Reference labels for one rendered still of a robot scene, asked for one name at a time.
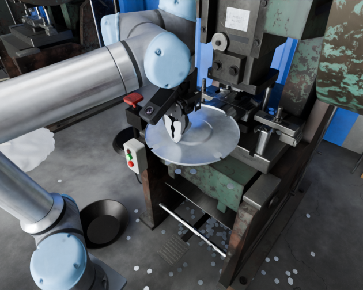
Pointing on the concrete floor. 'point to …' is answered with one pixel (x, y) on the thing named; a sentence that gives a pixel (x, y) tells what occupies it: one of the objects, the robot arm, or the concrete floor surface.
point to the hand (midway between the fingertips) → (174, 139)
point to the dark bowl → (103, 222)
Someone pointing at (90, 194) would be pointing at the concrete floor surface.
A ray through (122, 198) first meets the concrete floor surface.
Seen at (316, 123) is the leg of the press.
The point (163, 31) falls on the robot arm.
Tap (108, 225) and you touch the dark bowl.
